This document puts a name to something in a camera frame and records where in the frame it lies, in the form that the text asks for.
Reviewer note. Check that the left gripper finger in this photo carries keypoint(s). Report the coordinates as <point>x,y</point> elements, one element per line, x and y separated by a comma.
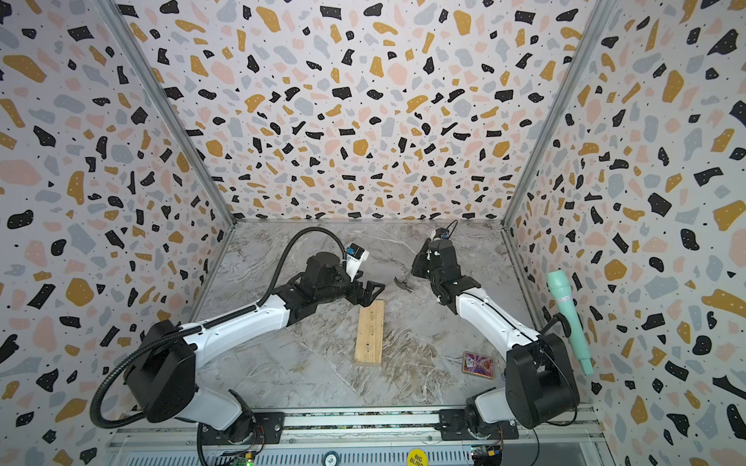
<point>361,297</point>
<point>368,289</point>

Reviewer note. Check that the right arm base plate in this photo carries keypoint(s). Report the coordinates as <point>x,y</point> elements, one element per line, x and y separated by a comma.
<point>462,425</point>

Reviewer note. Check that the steel claw hammer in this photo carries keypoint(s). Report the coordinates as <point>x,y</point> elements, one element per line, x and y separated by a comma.
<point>409,283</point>

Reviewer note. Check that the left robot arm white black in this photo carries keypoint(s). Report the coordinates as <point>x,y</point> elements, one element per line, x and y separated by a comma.
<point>163,380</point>

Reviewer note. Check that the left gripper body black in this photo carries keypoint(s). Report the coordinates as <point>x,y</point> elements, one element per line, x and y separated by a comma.
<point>339,293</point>

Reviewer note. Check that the purple card box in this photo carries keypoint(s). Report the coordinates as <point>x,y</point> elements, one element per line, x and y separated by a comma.
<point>478,365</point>

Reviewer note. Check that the yellow round sticker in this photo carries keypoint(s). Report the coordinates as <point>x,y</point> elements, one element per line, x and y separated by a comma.
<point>417,457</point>

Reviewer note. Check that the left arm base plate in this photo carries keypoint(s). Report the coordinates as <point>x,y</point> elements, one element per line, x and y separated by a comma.
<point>262,429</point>

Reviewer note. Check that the light wooden block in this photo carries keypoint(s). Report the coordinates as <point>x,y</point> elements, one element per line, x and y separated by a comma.
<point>370,334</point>

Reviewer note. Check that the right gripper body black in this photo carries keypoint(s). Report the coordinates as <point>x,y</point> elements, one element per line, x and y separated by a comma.
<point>424,266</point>

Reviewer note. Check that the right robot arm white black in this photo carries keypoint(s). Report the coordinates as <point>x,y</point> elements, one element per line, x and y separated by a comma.
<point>539,381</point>

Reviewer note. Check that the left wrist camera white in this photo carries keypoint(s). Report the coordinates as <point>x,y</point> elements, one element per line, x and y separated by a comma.
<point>355,256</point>

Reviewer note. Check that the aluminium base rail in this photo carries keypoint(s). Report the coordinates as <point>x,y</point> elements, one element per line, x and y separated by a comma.
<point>366,436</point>

